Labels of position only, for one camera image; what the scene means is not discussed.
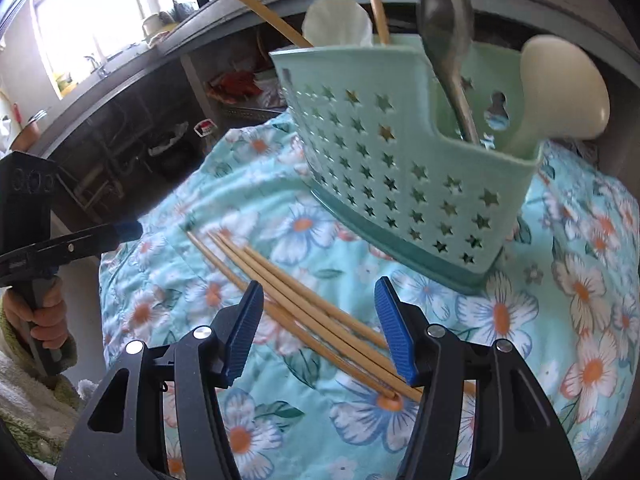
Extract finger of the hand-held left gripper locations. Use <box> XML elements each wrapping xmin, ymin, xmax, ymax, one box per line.
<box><xmin>49</xmin><ymin>220</ymin><xmax>146</xmax><ymax>270</ymax></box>

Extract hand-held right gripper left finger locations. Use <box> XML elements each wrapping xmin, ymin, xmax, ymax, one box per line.
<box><xmin>54</xmin><ymin>280</ymin><xmax>265</xmax><ymax>480</ymax></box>

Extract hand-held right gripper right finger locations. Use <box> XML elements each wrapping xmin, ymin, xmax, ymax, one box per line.
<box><xmin>374</xmin><ymin>276</ymin><xmax>583</xmax><ymax>480</ymax></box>

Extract bamboo chopstick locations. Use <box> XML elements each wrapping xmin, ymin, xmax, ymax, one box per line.
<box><xmin>360</xmin><ymin>0</ymin><xmax>392</xmax><ymax>46</ymax></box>
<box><xmin>186</xmin><ymin>230</ymin><xmax>403</xmax><ymax>408</ymax></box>
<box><xmin>202</xmin><ymin>0</ymin><xmax>316</xmax><ymax>50</ymax></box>
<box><xmin>207</xmin><ymin>230</ymin><xmax>426</xmax><ymax>403</ymax></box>
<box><xmin>218</xmin><ymin>231</ymin><xmax>406</xmax><ymax>366</ymax></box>
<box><xmin>243</xmin><ymin>245</ymin><xmax>478</xmax><ymax>396</ymax></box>

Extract green star-cutout utensil holder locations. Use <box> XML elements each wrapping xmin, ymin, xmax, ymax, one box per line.
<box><xmin>270</xmin><ymin>35</ymin><xmax>546</xmax><ymax>296</ymax></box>

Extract white ceramic spoon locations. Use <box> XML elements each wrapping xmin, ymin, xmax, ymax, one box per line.
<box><xmin>301</xmin><ymin>0</ymin><xmax>373</xmax><ymax>48</ymax></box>

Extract cream plastic rice spoon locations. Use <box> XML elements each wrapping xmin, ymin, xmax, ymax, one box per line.
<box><xmin>500</xmin><ymin>34</ymin><xmax>612</xmax><ymax>158</ymax></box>

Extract metal spoon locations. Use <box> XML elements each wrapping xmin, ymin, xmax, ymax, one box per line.
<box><xmin>419</xmin><ymin>0</ymin><xmax>483</xmax><ymax>143</ymax></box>

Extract person's left forearm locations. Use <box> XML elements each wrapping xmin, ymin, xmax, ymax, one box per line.
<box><xmin>0</xmin><ymin>305</ymin><xmax>86</xmax><ymax>468</ymax></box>

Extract person's left hand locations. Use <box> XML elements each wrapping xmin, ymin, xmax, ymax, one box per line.
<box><xmin>2</xmin><ymin>279</ymin><xmax>69</xmax><ymax>356</ymax></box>

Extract copper pot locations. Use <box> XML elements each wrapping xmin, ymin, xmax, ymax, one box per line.
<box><xmin>12</xmin><ymin>110</ymin><xmax>51</xmax><ymax>153</ymax></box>

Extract grey drain pipes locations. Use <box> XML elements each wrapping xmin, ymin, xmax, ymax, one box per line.
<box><xmin>70</xmin><ymin>110</ymin><xmax>146</xmax><ymax>211</ymax></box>

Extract white plastic bag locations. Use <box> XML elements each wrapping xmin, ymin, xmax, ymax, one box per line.
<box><xmin>147</xmin><ymin>122</ymin><xmax>188</xmax><ymax>158</ymax></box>

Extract metal faucet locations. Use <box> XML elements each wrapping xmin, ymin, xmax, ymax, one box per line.
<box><xmin>84</xmin><ymin>54</ymin><xmax>110</xmax><ymax>80</ymax></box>

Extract floral blue cloth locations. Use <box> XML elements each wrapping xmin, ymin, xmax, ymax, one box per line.
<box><xmin>97</xmin><ymin>110</ymin><xmax>640</xmax><ymax>480</ymax></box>

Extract red snack packet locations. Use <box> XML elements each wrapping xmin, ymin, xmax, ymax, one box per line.
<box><xmin>207</xmin><ymin>70</ymin><xmax>263</xmax><ymax>103</ymax></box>

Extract kitchen window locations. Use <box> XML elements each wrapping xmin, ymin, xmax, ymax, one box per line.
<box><xmin>27</xmin><ymin>0</ymin><xmax>193</xmax><ymax>101</ymax></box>

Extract white mug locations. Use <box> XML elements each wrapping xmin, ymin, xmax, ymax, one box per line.
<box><xmin>141</xmin><ymin>12</ymin><xmax>177</xmax><ymax>43</ymax></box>

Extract grey concrete counter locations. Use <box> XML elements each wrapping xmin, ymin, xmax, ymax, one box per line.
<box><xmin>30</xmin><ymin>0</ymin><xmax>640</xmax><ymax>171</ymax></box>

